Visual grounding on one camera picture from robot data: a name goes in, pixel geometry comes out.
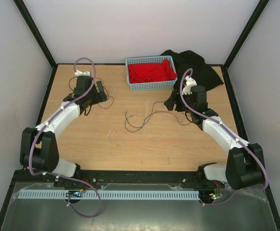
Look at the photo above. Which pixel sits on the light blue slotted cable duct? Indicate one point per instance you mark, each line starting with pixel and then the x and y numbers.
pixel 110 195

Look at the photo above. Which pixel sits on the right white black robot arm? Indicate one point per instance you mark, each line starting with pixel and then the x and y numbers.
pixel 245 164

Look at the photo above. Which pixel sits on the black cloth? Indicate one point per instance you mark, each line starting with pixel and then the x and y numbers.
pixel 203 74

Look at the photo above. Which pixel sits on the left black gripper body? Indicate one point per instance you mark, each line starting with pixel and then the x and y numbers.
pixel 95 97

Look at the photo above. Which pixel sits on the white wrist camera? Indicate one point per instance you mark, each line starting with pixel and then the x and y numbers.
pixel 80 73
pixel 189 82

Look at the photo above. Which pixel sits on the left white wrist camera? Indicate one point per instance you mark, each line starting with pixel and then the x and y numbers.
pixel 80 73

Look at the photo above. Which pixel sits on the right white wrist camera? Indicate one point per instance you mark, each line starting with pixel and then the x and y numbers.
pixel 189 82

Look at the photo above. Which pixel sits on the red cloth in basket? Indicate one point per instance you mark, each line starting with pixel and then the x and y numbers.
pixel 151 72

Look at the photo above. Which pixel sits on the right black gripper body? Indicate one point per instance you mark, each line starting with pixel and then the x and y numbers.
pixel 181 106

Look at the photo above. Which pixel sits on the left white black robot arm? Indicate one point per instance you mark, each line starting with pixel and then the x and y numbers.
pixel 39 149

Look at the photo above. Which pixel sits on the light blue plastic basket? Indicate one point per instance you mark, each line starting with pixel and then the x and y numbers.
pixel 151 85

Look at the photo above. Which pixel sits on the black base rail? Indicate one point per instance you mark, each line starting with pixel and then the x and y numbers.
pixel 99 178

